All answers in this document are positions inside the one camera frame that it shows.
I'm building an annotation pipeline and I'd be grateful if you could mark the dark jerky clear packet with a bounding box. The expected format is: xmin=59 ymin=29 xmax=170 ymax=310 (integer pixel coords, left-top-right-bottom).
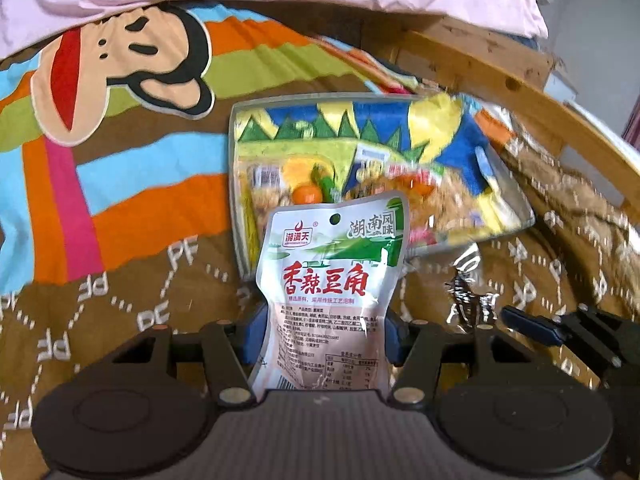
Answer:
xmin=445 ymin=243 xmax=498 ymax=334

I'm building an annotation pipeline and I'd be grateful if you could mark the white spicy bean packet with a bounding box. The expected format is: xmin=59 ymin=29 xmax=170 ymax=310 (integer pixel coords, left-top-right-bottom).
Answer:
xmin=250 ymin=191 xmax=409 ymax=398

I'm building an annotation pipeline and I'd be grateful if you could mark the rice cracker clear packet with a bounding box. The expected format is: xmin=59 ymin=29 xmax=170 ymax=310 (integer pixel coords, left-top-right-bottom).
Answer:
xmin=427 ymin=169 xmax=491 ymax=244

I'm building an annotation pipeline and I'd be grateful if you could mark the mixed nut bar packet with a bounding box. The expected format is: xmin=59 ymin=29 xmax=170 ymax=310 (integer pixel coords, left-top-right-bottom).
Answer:
xmin=247 ymin=164 xmax=292 ymax=240

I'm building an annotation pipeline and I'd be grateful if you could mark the orange mandarin fruit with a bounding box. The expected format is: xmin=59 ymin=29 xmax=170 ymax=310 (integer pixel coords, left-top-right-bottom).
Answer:
xmin=291 ymin=183 xmax=323 ymax=205

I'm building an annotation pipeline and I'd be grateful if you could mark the blue calcium stick packet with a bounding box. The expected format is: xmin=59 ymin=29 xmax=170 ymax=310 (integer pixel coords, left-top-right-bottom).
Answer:
xmin=343 ymin=144 xmax=390 ymax=194

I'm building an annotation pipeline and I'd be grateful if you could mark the green sausage stick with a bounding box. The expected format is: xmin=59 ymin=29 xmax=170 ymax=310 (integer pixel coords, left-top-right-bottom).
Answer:
xmin=311 ymin=164 xmax=336 ymax=204

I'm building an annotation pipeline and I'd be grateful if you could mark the yellow snack bar packet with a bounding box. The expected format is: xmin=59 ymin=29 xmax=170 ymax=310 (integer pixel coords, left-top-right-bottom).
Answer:
xmin=240 ymin=174 xmax=260 ymax=273

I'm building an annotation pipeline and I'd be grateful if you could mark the orange chicken snack packet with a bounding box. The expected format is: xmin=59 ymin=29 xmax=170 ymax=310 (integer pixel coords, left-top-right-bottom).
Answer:
xmin=390 ymin=172 xmax=442 ymax=247

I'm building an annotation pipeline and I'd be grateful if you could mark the gold foil snack packet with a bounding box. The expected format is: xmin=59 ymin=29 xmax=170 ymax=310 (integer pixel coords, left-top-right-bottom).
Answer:
xmin=345 ymin=165 xmax=416 ymax=200

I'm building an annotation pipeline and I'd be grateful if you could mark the grey metal tray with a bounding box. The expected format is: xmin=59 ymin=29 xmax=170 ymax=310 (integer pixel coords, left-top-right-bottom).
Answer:
xmin=226 ymin=91 xmax=537 ymax=283

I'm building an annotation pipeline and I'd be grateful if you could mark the dinosaur print cloth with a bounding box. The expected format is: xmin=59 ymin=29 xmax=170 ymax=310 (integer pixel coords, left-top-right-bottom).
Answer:
xmin=234 ymin=92 xmax=526 ymax=256

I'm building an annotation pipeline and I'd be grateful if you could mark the pink curtain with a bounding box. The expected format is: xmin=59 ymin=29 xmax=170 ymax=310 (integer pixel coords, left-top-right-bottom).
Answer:
xmin=623 ymin=102 xmax=640 ymax=151

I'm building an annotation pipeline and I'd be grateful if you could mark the wooden bed rail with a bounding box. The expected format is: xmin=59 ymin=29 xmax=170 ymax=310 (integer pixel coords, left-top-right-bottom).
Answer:
xmin=381 ymin=18 xmax=639 ymax=220

